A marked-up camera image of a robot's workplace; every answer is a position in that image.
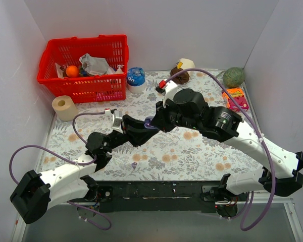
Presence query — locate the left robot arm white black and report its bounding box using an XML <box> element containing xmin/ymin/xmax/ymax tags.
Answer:
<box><xmin>10</xmin><ymin>110</ymin><xmax>160</xmax><ymax>224</ymax></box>

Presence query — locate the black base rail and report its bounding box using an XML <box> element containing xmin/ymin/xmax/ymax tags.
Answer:
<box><xmin>65</xmin><ymin>176</ymin><xmax>248</xmax><ymax>219</ymax></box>

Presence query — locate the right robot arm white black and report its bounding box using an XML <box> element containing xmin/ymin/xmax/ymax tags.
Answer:
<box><xmin>151</xmin><ymin>89</ymin><xmax>303</xmax><ymax>201</ymax></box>

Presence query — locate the crumpled grey plastic bag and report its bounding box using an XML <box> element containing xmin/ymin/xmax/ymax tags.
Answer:
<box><xmin>79</xmin><ymin>53</ymin><xmax>115</xmax><ymax>76</ymax></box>

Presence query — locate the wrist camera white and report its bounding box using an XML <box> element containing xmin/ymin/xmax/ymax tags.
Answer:
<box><xmin>156</xmin><ymin>80</ymin><xmax>178</xmax><ymax>108</ymax></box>
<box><xmin>105</xmin><ymin>109</ymin><xmax>123</xmax><ymax>134</ymax></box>

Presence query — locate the red plastic shopping basket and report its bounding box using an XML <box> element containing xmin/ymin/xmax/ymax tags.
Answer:
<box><xmin>37</xmin><ymin>35</ymin><xmax>129</xmax><ymax>103</ymax></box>

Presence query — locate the lavender earbud charging case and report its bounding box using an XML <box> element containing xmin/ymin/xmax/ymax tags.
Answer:
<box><xmin>144</xmin><ymin>116</ymin><xmax>159</xmax><ymax>130</ymax></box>

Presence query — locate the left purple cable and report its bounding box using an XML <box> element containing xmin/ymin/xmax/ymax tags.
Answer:
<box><xmin>9</xmin><ymin>111</ymin><xmax>113</xmax><ymax>230</ymax></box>

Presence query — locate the purple cable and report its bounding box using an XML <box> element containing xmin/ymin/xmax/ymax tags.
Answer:
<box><xmin>166</xmin><ymin>68</ymin><xmax>277</xmax><ymax>232</ymax></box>
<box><xmin>9</xmin><ymin>111</ymin><xmax>113</xmax><ymax>230</ymax></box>

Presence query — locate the orange pink sponge box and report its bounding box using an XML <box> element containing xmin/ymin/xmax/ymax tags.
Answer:
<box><xmin>222</xmin><ymin>87</ymin><xmax>249</xmax><ymax>112</ymax></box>

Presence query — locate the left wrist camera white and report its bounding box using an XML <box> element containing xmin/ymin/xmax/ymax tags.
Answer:
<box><xmin>105</xmin><ymin>109</ymin><xmax>123</xmax><ymax>134</ymax></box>

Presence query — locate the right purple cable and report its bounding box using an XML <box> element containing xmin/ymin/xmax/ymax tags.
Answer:
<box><xmin>166</xmin><ymin>68</ymin><xmax>277</xmax><ymax>232</ymax></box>

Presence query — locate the white pump bottle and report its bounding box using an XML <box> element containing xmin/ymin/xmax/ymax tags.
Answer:
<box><xmin>114</xmin><ymin>65</ymin><xmax>124</xmax><ymax>75</ymax></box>

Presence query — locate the beige paper roll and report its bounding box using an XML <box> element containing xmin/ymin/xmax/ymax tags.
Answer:
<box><xmin>52</xmin><ymin>95</ymin><xmax>78</xmax><ymax>122</ymax></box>

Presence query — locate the green textured melon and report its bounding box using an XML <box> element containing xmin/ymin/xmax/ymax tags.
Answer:
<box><xmin>216</xmin><ymin>67</ymin><xmax>245</xmax><ymax>88</ymax></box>

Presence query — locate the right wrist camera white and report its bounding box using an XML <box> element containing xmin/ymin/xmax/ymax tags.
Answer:
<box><xmin>156</xmin><ymin>80</ymin><xmax>178</xmax><ymax>108</ymax></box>

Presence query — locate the orange fruit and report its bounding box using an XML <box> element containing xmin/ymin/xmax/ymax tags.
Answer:
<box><xmin>65</xmin><ymin>66</ymin><xmax>79</xmax><ymax>78</ymax></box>

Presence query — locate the blue white wipes tub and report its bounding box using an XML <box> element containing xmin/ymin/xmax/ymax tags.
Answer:
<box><xmin>127</xmin><ymin>67</ymin><xmax>146</xmax><ymax>93</ymax></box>

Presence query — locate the brown cream towel roll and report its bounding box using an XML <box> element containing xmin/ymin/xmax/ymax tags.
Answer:
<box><xmin>170</xmin><ymin>58</ymin><xmax>195</xmax><ymax>85</ymax></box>

